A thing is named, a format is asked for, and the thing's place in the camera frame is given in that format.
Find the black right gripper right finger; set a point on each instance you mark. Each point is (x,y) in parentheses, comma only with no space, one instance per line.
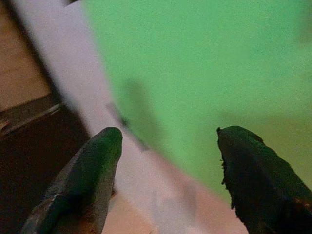
(258,175)

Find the green table mat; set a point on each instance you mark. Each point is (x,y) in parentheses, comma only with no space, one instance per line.
(195,78)

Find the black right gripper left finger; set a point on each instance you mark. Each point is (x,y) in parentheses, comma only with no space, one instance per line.
(87,175)

